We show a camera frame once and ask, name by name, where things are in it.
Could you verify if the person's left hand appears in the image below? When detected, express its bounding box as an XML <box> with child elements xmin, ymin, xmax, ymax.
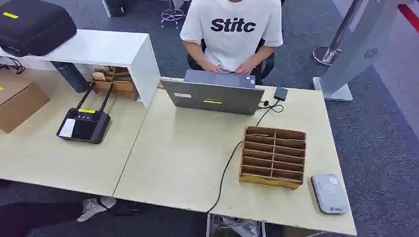
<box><xmin>235</xmin><ymin>61</ymin><xmax>257</xmax><ymax>76</ymax></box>

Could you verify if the person's right hand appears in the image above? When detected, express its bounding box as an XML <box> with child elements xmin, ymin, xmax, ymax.
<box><xmin>201</xmin><ymin>62</ymin><xmax>223</xmax><ymax>74</ymax></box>

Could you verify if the wooden compartment box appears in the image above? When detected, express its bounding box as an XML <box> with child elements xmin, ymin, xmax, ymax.
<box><xmin>238</xmin><ymin>125</ymin><xmax>307</xmax><ymax>191</ymax></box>

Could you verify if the person seated at desk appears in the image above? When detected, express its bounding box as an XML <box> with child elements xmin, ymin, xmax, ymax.
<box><xmin>179</xmin><ymin>0</ymin><xmax>284</xmax><ymax>85</ymax></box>

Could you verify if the grey laptop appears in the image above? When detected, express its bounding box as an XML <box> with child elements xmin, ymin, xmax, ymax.
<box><xmin>160</xmin><ymin>69</ymin><xmax>265</xmax><ymax>117</ymax></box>

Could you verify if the black power adapter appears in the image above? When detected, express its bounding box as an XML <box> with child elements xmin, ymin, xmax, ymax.
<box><xmin>273</xmin><ymin>86</ymin><xmax>289</xmax><ymax>102</ymax></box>

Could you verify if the chrome stool base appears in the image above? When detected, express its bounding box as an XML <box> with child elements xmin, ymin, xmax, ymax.
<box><xmin>159</xmin><ymin>0</ymin><xmax>187</xmax><ymax>29</ymax></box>

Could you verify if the chrome stanchion pole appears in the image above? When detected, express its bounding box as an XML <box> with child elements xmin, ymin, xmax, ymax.
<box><xmin>312</xmin><ymin>0</ymin><xmax>365</xmax><ymax>68</ymax></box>

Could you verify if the wooden card box with cards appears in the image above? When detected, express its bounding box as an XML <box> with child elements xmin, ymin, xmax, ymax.
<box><xmin>91</xmin><ymin>65</ymin><xmax>140</xmax><ymax>101</ymax></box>

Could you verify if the dark cabinet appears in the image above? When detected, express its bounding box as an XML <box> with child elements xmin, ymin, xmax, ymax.
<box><xmin>101</xmin><ymin>0</ymin><xmax>129</xmax><ymax>18</ymax></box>

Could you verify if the white desk shelf riser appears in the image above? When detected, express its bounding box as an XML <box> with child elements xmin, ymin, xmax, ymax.
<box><xmin>0</xmin><ymin>29</ymin><xmax>162</xmax><ymax>109</ymax></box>

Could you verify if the white floor stand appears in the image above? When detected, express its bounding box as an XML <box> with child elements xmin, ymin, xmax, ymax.
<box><xmin>312</xmin><ymin>0</ymin><xmax>401</xmax><ymax>102</ymax></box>

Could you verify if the black remote controller with antennas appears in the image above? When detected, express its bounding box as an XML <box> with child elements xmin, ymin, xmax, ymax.
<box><xmin>56</xmin><ymin>81</ymin><xmax>115</xmax><ymax>145</ymax></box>

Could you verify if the white flat card reader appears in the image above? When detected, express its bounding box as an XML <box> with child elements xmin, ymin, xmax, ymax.
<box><xmin>310</xmin><ymin>174</ymin><xmax>350</xmax><ymax>215</ymax></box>

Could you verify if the black hard carry case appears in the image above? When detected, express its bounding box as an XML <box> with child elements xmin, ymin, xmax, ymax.
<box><xmin>0</xmin><ymin>0</ymin><xmax>78</xmax><ymax>58</ymax></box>

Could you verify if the person's foot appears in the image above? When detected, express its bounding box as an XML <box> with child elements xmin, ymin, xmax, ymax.
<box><xmin>76</xmin><ymin>197</ymin><xmax>117</xmax><ymax>223</ymax></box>

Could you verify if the brown cardboard box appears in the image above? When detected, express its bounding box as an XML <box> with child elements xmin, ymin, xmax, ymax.
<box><xmin>0</xmin><ymin>70</ymin><xmax>51</xmax><ymax>134</ymax></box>

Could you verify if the person's leg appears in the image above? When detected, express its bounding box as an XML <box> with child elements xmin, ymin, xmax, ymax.
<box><xmin>0</xmin><ymin>202</ymin><xmax>83</xmax><ymax>237</ymax></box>

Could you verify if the black power cable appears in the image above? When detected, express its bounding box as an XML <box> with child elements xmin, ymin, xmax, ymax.
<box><xmin>206</xmin><ymin>99</ymin><xmax>285</xmax><ymax>214</ymax></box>

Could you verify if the black cable bundle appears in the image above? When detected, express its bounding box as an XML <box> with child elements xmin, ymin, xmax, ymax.
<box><xmin>0</xmin><ymin>57</ymin><xmax>27</xmax><ymax>76</ymax></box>

